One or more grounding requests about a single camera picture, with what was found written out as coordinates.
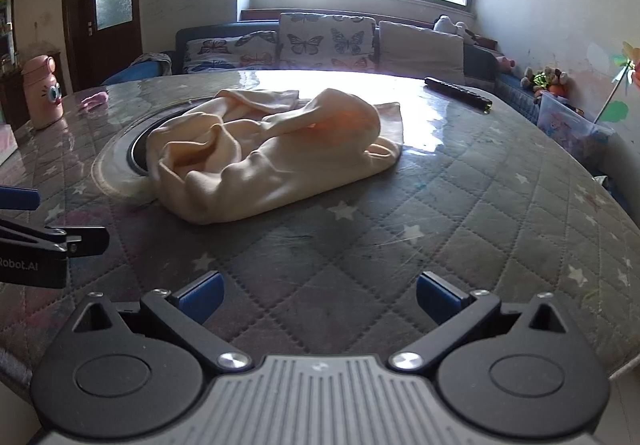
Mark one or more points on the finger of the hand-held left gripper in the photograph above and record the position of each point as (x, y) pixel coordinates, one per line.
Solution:
(20, 198)
(85, 240)

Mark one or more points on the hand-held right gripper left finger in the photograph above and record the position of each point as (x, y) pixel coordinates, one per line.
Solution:
(202, 297)

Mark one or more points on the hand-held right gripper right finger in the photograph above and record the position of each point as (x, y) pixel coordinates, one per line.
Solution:
(439, 297)

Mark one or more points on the cream cloth garment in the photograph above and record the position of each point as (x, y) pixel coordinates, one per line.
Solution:
(260, 175)

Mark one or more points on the pink folded cloth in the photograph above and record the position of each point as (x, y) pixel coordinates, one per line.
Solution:
(6, 145)

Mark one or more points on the pink cartoon-face bottle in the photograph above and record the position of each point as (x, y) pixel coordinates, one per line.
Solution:
(42, 100)

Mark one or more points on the small pink toy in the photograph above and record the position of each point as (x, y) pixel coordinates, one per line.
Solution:
(95, 100)

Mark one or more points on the dark wooden cabinet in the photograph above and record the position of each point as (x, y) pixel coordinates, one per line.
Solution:
(7, 50)

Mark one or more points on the grey and blue blanket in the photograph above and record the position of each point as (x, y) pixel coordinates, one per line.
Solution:
(145, 62)

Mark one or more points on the black remote control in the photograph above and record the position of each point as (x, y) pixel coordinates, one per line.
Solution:
(457, 94)

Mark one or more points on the clear plastic storage box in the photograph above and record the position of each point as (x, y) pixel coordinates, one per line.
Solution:
(570, 125)

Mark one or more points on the flat butterfly print cushion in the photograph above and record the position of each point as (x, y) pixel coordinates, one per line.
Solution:
(220, 52)

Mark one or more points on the group of small plush toys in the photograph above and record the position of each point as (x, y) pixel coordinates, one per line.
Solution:
(542, 80)

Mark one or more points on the pink plush toy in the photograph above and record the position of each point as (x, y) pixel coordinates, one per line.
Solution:
(505, 64)

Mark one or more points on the beige cushion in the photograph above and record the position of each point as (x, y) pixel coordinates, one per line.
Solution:
(420, 50)

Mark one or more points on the dark blue sofa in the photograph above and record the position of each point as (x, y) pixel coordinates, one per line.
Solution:
(225, 31)

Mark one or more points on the white plush toy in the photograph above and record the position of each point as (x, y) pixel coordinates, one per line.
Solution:
(445, 25)

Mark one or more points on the large butterfly print cushion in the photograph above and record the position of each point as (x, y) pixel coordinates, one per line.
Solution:
(320, 42)

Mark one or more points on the colourful pinwheel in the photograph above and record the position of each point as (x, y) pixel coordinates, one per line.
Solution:
(622, 70)

